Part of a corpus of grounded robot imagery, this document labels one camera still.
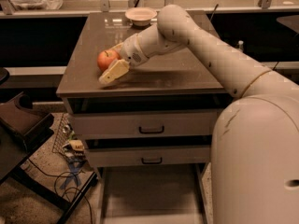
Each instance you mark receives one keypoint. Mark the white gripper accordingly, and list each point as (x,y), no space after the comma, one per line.
(131,51)

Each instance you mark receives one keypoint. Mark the red apple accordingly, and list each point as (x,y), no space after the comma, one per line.
(106,57)

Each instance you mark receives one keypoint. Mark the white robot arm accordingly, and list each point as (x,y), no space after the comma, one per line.
(255,142)

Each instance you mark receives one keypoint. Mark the grey drawer cabinet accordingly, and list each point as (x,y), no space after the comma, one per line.
(171,82)

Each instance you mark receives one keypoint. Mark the middle grey drawer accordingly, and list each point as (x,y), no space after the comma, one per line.
(135,156)

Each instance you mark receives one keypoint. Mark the top grey drawer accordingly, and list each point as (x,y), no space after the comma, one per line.
(144,124)

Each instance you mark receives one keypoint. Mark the open bottom grey drawer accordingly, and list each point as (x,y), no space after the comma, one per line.
(162,194)

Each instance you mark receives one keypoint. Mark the white bowl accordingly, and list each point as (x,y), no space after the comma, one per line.
(140,16)

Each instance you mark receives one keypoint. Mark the dark brown side table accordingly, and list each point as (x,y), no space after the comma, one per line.
(23,131)

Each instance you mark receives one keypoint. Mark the blue tape strip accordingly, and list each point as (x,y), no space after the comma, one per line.
(75,168)

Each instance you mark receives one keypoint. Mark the clear plastic water bottle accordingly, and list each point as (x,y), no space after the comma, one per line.
(240,45)

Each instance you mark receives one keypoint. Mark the wire mesh rack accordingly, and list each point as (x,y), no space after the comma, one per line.
(62,135)

